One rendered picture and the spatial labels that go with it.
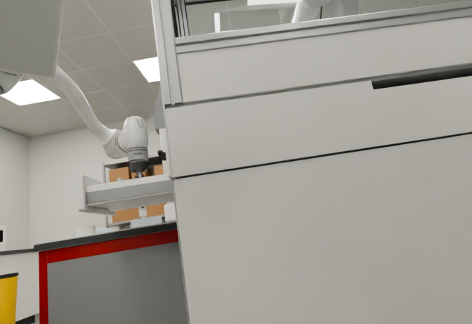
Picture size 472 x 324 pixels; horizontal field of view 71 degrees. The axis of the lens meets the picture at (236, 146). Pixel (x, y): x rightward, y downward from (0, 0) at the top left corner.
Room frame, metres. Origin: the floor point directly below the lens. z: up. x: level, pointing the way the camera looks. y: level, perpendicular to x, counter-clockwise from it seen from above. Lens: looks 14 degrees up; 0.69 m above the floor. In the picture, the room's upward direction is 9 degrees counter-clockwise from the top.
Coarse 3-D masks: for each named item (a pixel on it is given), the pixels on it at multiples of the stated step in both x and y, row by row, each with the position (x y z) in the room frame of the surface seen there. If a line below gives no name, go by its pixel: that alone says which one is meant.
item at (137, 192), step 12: (132, 180) 1.02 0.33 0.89; (144, 180) 1.02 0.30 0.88; (156, 180) 1.02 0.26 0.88; (168, 180) 1.02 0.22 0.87; (96, 192) 1.01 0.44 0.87; (108, 192) 1.01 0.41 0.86; (120, 192) 1.01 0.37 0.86; (132, 192) 1.01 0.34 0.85; (144, 192) 1.02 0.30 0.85; (156, 192) 1.02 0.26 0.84; (168, 192) 1.02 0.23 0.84; (96, 204) 1.01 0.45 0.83; (108, 204) 1.05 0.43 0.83; (120, 204) 1.09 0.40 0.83; (132, 204) 1.14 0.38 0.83; (144, 204) 1.19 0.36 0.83; (156, 204) 1.25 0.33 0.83
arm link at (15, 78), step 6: (0, 72) 1.13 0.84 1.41; (6, 72) 1.14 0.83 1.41; (12, 72) 1.15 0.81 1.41; (0, 78) 1.13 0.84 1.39; (6, 78) 1.15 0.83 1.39; (12, 78) 1.17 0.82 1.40; (18, 78) 1.19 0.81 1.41; (0, 84) 1.15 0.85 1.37; (6, 84) 1.16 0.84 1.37; (12, 84) 1.19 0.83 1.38; (0, 90) 1.16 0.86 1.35; (6, 90) 1.18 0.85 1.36
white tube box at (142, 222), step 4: (156, 216) 1.39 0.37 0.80; (160, 216) 1.40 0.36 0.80; (132, 220) 1.36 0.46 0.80; (136, 220) 1.36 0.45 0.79; (140, 220) 1.37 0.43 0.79; (144, 220) 1.37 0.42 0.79; (148, 220) 1.38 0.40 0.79; (152, 220) 1.38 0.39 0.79; (156, 220) 1.39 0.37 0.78; (160, 220) 1.39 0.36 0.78; (132, 224) 1.36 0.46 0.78; (136, 224) 1.36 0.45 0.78; (140, 224) 1.37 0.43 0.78; (144, 224) 1.37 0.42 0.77; (148, 224) 1.38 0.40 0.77; (152, 224) 1.38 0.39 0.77
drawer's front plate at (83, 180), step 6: (78, 180) 0.99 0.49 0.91; (84, 180) 1.00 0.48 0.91; (90, 180) 1.04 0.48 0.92; (96, 180) 1.10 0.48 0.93; (78, 186) 0.99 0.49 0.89; (84, 186) 1.00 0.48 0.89; (78, 192) 0.99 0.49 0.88; (84, 192) 1.00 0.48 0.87; (78, 198) 0.99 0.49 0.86; (84, 198) 0.99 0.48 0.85; (78, 204) 0.99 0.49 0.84; (84, 204) 0.99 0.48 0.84; (84, 210) 0.99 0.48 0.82; (90, 210) 1.03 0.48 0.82; (96, 210) 1.08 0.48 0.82; (102, 210) 1.14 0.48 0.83; (108, 210) 1.20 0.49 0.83
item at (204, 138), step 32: (256, 96) 0.62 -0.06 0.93; (288, 96) 0.62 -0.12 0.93; (320, 96) 0.63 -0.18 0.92; (352, 96) 0.63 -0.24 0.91; (384, 96) 0.63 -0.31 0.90; (416, 96) 0.64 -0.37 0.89; (448, 96) 0.64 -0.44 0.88; (192, 128) 0.61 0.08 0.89; (224, 128) 0.61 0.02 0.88; (256, 128) 0.62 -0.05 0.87; (288, 128) 0.62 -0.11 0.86; (320, 128) 0.62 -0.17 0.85; (352, 128) 0.63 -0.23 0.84; (384, 128) 0.63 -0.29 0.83; (416, 128) 0.64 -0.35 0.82; (448, 128) 0.64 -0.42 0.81; (192, 160) 0.61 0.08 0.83; (224, 160) 0.61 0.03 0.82; (256, 160) 0.62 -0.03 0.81; (288, 160) 0.63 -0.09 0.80
